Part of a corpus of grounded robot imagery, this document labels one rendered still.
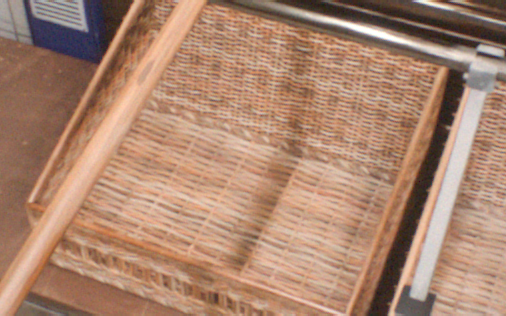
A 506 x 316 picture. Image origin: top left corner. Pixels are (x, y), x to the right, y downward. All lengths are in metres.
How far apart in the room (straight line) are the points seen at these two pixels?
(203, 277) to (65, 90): 0.61
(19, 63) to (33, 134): 0.20
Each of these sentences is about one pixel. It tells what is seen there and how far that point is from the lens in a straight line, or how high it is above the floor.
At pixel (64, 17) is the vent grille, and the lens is 2.13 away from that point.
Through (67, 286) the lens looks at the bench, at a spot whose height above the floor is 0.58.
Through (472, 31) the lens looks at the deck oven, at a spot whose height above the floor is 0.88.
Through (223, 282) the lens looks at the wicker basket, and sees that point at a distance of 1.66.
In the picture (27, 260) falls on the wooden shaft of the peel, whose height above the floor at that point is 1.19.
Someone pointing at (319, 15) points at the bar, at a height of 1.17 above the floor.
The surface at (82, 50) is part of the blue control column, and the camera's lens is 2.17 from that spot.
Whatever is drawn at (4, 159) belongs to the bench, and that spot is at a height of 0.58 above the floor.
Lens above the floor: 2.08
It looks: 49 degrees down
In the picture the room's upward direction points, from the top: 1 degrees counter-clockwise
